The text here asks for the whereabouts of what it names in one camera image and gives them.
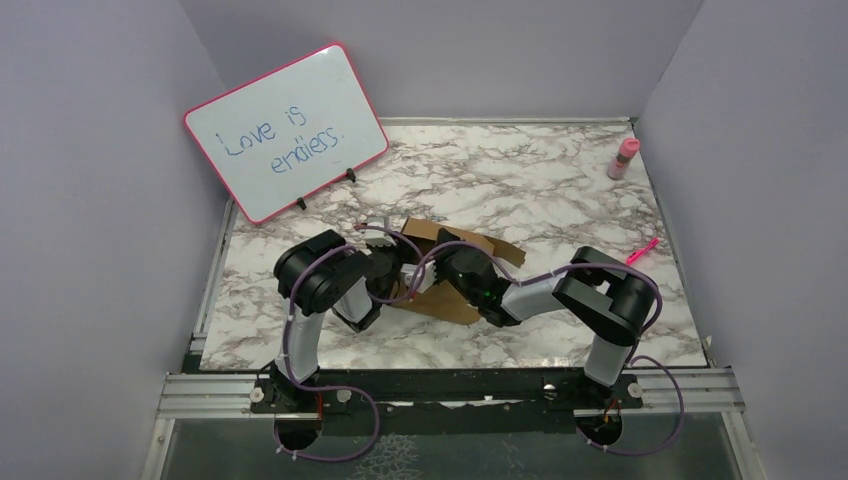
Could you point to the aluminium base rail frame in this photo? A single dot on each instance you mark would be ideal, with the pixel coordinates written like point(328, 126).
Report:
point(441, 401)

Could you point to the brown cardboard box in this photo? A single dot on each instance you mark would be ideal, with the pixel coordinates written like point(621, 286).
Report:
point(441, 300)

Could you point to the pink framed whiteboard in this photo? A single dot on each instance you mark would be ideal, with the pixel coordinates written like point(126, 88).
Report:
point(283, 136)

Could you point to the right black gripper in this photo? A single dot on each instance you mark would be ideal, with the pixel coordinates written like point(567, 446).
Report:
point(440, 259)

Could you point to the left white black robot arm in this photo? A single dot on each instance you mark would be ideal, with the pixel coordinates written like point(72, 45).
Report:
point(325, 273)

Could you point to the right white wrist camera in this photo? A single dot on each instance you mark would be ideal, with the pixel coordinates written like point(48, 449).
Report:
point(424, 278)

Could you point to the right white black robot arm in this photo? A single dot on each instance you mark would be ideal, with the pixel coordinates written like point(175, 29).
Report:
point(614, 300)

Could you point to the pink marker pen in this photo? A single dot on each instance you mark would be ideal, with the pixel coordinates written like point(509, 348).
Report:
point(636, 255)

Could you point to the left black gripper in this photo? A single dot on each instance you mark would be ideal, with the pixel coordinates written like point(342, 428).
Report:
point(402, 249)

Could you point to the pink glitter bottle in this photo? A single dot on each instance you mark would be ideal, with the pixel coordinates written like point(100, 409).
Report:
point(627, 150)

